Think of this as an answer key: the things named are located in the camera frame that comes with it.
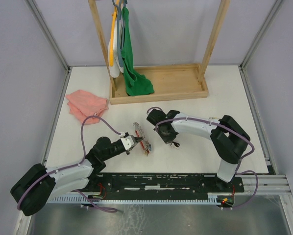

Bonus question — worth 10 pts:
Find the grey key holder with rings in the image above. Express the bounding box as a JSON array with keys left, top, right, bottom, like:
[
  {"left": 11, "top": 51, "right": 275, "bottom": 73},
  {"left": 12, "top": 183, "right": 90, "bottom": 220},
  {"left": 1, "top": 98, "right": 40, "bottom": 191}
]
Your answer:
[{"left": 133, "top": 122, "right": 152, "bottom": 156}]

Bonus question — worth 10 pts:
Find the black tag key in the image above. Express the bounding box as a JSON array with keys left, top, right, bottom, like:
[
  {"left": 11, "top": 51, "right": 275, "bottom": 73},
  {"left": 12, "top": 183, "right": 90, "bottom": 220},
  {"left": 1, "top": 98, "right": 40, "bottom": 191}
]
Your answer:
[{"left": 169, "top": 141, "right": 180, "bottom": 149}]

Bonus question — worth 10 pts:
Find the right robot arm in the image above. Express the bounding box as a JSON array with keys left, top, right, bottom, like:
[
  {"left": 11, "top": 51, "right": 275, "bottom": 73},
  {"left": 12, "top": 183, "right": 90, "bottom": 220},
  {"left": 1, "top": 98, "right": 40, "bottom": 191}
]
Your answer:
[{"left": 146, "top": 107, "right": 254, "bottom": 191}]

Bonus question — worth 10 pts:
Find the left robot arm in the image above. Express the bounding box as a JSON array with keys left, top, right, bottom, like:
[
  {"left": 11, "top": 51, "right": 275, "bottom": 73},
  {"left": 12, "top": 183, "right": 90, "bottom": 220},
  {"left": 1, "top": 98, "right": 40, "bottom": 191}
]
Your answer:
[{"left": 10, "top": 134, "right": 144, "bottom": 216}]

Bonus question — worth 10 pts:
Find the wooden clothes rack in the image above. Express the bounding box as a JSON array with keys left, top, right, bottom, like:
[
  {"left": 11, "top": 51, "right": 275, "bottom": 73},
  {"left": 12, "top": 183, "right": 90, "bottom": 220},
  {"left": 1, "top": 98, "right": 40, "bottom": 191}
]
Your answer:
[{"left": 87, "top": 0, "right": 232, "bottom": 105}]

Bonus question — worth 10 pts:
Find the green hanging garment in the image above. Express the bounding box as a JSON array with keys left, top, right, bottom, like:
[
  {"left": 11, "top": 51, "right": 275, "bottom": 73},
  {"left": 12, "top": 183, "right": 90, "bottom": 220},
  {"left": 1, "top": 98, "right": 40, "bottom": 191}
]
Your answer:
[{"left": 121, "top": 7, "right": 154, "bottom": 96}]

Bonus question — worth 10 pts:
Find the pink folded cloth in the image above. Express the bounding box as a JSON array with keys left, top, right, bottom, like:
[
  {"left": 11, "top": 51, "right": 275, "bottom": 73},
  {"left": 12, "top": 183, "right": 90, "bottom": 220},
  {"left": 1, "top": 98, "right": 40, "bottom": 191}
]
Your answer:
[{"left": 66, "top": 90, "right": 108, "bottom": 124}]

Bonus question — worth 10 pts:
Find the white hanging garment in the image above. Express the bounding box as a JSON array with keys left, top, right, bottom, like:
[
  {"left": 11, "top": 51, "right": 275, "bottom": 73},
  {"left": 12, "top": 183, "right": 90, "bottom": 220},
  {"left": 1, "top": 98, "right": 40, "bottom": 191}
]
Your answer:
[{"left": 108, "top": 24, "right": 124, "bottom": 78}]

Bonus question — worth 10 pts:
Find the grey clothes hanger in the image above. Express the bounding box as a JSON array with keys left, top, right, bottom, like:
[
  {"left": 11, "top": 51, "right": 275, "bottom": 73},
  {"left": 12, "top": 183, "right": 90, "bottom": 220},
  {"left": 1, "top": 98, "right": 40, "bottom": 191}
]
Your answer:
[{"left": 112, "top": 0, "right": 127, "bottom": 67}]

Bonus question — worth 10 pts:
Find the yellow clothes hanger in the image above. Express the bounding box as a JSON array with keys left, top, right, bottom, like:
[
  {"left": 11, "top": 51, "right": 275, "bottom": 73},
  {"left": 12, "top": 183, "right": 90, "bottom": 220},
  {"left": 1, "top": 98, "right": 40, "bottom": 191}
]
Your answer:
[{"left": 109, "top": 6, "right": 118, "bottom": 67}]

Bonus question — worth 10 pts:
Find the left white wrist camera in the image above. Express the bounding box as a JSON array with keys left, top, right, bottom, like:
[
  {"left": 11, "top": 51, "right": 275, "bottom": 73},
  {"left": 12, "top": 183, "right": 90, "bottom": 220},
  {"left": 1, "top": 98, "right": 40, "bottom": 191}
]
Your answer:
[{"left": 120, "top": 132, "right": 136, "bottom": 151}]

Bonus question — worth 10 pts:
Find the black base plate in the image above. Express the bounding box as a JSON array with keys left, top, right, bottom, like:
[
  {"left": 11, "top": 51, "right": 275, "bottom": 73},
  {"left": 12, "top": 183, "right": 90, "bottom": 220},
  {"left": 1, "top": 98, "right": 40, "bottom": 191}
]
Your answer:
[{"left": 80, "top": 173, "right": 244, "bottom": 198}]

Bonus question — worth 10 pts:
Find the grey cable duct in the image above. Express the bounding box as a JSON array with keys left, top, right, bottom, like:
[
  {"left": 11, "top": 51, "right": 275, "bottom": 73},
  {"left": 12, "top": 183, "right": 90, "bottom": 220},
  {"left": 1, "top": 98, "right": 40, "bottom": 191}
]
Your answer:
[{"left": 48, "top": 190, "right": 220, "bottom": 205}]

